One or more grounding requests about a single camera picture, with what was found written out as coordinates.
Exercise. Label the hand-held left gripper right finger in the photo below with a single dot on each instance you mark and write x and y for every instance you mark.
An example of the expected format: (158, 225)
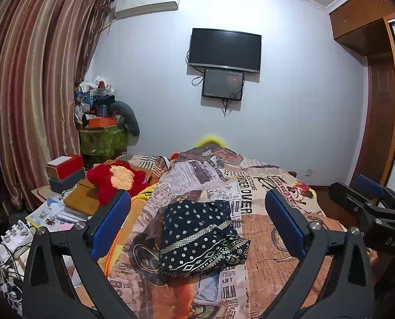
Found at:
(285, 226)

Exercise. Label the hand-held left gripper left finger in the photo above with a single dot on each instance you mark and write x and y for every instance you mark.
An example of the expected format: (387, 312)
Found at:
(111, 226)

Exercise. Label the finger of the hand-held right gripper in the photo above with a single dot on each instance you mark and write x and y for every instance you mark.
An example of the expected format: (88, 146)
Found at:
(370, 186)
(350, 199)

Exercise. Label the navy patterned garment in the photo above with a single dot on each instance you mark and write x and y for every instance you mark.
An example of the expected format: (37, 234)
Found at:
(197, 236)

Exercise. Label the pile of clothes and boxes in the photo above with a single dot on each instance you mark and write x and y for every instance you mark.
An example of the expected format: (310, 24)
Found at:
(91, 96)

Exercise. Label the person's right hand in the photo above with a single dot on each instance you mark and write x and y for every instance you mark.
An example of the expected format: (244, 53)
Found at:
(372, 257)

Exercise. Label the brown cardboard box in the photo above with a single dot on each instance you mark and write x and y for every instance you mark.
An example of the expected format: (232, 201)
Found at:
(81, 196)

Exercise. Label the red plush toy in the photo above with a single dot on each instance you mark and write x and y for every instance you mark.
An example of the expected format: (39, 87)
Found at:
(107, 179)

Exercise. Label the printed blanket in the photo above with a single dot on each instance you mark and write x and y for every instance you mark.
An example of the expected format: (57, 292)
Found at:
(267, 172)

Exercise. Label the stack of papers and booklets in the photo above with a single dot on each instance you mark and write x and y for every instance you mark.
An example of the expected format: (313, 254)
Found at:
(51, 211)

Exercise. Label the grey box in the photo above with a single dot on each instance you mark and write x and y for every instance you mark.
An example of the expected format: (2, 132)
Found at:
(68, 181)

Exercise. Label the red box with white lid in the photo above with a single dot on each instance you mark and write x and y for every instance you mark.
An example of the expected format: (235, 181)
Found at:
(66, 167)

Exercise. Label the white power strip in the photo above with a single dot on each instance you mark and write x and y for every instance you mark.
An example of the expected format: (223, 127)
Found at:
(14, 237)

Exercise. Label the wooden wardrobe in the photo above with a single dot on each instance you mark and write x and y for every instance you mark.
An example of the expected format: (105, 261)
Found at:
(380, 83)

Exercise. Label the orange box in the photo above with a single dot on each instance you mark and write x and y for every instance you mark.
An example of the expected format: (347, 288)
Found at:
(101, 122)

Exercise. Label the yellow plush toy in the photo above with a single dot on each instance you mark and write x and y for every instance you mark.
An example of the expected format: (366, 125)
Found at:
(210, 140)

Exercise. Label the striped brown curtain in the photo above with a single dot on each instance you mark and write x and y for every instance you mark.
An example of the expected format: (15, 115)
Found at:
(28, 89)

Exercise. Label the white air conditioner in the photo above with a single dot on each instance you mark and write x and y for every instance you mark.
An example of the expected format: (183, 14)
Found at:
(144, 1)

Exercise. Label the white wall socket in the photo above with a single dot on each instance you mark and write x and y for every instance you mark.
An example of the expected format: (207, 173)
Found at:
(308, 172)

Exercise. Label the small wall monitor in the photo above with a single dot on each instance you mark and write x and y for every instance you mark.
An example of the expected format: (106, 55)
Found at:
(223, 84)

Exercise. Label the black wall television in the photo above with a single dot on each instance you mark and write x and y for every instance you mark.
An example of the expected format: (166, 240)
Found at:
(224, 50)

